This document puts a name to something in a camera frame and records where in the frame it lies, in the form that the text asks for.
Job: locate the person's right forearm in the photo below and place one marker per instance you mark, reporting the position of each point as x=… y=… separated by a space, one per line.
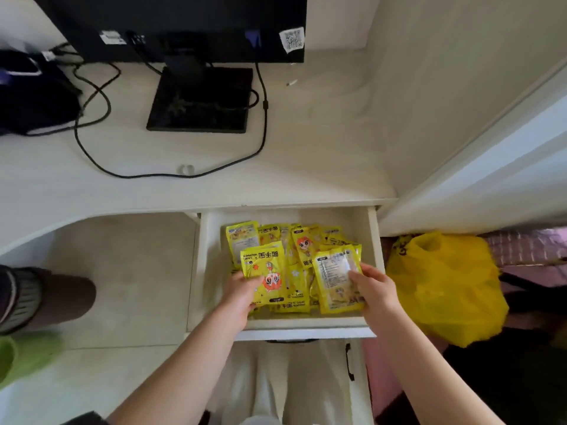
x=429 y=371

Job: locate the yellow clear-window hand warmer packet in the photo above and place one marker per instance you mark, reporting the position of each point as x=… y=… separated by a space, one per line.
x=335 y=278

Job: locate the white door frame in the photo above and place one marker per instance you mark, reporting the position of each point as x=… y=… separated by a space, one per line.
x=478 y=172

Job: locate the yellow cartoon hand warmer packet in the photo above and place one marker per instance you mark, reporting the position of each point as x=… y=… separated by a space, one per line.
x=265 y=273

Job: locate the person's left hand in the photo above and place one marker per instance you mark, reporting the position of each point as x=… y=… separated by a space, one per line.
x=238 y=296

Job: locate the white desk drawer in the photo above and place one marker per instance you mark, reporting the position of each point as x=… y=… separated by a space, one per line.
x=283 y=269

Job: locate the person's right hand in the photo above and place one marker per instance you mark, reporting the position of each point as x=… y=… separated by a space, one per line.
x=376 y=296

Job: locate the pile of yellow packets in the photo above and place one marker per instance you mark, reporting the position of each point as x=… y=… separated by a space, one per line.
x=294 y=256

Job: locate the black bag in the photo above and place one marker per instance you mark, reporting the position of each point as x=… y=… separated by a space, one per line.
x=31 y=92

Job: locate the yellow plastic bag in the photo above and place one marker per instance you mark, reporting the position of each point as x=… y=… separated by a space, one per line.
x=445 y=287

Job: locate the person's right thumb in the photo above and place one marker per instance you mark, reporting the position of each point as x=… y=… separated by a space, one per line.
x=357 y=281

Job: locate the black monitor stand base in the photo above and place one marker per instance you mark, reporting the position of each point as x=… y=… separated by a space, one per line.
x=201 y=99

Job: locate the green slipper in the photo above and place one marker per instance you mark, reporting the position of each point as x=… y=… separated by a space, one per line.
x=22 y=356

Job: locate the person's left thumb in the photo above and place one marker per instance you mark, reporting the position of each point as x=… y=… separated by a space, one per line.
x=253 y=280

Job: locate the person's white trousers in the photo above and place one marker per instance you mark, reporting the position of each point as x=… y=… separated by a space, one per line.
x=288 y=385

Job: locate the black computer monitor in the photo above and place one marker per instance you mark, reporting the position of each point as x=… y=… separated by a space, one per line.
x=177 y=26

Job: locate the person's left forearm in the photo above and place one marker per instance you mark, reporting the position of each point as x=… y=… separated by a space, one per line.
x=177 y=371

